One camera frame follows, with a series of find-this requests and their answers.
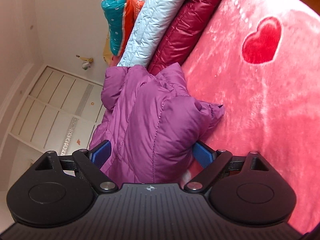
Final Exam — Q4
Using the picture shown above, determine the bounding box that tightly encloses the purple down jacket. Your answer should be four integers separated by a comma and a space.
90, 63, 225, 185

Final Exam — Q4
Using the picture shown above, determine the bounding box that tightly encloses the white wardrobe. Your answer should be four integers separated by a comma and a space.
10, 67, 105, 155

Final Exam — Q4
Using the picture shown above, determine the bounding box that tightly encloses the yellow headboard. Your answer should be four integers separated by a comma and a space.
103, 37, 113, 65

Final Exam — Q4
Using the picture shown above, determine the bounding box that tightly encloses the pink plush bed blanket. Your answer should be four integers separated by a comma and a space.
182, 0, 319, 233

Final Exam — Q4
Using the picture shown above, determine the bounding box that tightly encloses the teal and orange quilt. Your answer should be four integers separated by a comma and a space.
101, 0, 146, 57

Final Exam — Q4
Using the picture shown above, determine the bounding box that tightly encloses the maroon folded jacket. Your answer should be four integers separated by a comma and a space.
147, 0, 222, 75

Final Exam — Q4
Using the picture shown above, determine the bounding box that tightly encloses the light blue folded jacket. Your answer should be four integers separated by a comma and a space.
117, 0, 184, 67

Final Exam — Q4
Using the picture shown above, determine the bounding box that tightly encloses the wall hook ornament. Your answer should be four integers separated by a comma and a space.
76, 55, 94, 70

